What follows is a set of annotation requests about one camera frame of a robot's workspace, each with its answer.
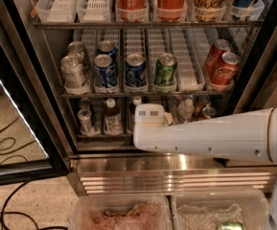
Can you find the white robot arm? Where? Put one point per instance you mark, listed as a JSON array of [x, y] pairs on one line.
[[248, 136]]

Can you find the gold can bottom back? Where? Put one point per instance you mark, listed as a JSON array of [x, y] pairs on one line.
[[200, 103]]

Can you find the gold can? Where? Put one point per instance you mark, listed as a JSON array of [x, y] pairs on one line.
[[207, 112], [200, 103]]

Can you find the gold can bottom front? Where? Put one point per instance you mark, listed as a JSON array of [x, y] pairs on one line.
[[207, 112]]

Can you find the green soda can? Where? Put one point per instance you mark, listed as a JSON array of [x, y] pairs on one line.
[[165, 68]]

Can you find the empty white tray middle shelf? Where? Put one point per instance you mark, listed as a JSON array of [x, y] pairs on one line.
[[187, 73]]

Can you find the blue pepsi can centre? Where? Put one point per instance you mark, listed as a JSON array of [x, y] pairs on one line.
[[135, 70]]

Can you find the blue pepsi can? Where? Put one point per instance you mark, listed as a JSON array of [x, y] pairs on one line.
[[107, 47], [105, 71], [135, 70]]

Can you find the red coke can front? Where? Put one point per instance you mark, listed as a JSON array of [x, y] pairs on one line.
[[225, 68]]

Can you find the red coke can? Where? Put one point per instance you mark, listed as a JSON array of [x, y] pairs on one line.
[[225, 68], [218, 48]]

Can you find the red coke can back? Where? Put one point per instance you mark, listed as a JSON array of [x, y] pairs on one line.
[[218, 48]]

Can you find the blue pepsi can front left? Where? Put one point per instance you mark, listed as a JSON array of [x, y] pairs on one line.
[[105, 71]]

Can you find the silver slim can bottom left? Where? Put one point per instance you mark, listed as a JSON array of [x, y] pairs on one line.
[[87, 121]]

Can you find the dark can bottom back left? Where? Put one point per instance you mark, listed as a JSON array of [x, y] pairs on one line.
[[84, 103]]

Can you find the blue pepsi can back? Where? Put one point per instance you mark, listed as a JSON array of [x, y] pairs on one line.
[[107, 47]]

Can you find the white can middle front left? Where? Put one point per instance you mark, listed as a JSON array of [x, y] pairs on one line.
[[75, 81]]

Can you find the white can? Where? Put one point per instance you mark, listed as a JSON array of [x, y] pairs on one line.
[[76, 48], [75, 81]]

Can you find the steel fridge base grille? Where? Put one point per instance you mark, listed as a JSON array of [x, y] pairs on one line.
[[169, 182]]

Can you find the white can middle back left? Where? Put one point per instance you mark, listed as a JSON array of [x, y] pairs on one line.
[[76, 48]]

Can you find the green can in bin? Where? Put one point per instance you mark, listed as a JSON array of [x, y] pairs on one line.
[[227, 225]]

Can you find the open glass fridge door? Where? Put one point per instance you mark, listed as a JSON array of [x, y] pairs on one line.
[[31, 139]]

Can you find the clear water bottle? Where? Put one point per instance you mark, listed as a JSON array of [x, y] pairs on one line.
[[185, 111]]

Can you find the brown juice bottle right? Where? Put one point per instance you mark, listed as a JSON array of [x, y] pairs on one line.
[[137, 100]]

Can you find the brown juice bottle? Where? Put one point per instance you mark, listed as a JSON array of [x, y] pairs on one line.
[[137, 100], [112, 118]]

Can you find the brown juice bottle left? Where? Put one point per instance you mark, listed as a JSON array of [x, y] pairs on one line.
[[112, 118]]

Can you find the clear bin with bubble wrap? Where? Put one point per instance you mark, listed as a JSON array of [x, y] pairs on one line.
[[205, 209]]

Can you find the clear bin with pink wrap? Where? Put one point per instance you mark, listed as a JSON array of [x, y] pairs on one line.
[[121, 212]]

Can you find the empty white tray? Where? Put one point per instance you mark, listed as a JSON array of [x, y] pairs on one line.
[[94, 10], [56, 11]]

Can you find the empty white tray top left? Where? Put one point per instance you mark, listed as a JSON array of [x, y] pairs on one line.
[[56, 11]]

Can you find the right fridge door frame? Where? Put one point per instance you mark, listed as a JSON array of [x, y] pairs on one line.
[[256, 87]]

